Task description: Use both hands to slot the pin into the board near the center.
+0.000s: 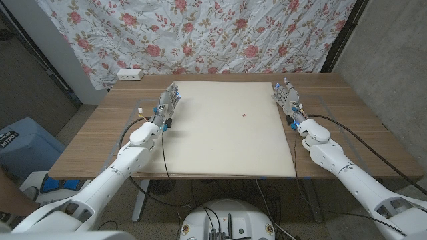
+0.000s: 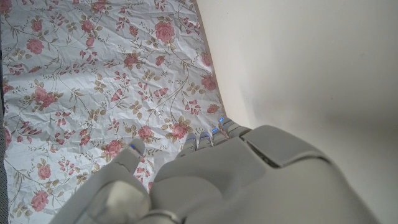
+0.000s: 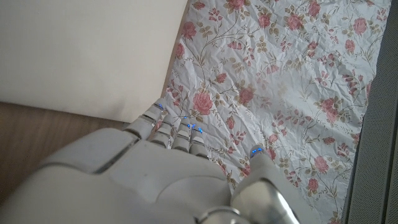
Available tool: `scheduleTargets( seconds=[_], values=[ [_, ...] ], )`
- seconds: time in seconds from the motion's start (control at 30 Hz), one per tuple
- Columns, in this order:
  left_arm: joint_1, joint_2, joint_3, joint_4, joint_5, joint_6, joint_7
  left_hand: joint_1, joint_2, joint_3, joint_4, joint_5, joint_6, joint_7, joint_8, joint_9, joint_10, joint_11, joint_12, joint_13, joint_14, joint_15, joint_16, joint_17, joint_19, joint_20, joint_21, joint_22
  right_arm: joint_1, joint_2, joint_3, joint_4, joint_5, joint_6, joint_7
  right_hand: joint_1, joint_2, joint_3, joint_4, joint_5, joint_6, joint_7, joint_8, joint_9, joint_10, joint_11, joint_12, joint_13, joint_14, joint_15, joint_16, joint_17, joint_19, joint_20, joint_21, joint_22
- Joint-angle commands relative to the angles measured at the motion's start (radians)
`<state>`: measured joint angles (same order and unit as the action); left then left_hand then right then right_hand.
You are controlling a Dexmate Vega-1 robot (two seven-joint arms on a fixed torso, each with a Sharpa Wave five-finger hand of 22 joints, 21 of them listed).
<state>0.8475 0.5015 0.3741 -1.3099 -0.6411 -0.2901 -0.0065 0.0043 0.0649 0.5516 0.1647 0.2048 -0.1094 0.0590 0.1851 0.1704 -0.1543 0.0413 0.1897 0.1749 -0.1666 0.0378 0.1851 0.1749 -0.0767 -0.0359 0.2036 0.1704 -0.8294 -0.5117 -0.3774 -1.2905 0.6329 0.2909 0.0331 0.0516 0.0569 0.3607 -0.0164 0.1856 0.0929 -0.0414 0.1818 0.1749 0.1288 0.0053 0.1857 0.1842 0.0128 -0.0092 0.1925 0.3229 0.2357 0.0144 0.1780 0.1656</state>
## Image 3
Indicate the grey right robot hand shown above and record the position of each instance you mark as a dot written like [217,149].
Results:
[149,177]

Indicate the cream foam board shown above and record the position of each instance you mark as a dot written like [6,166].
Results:
[87,53]

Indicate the floral backdrop cloth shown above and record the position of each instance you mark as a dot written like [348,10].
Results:
[280,77]

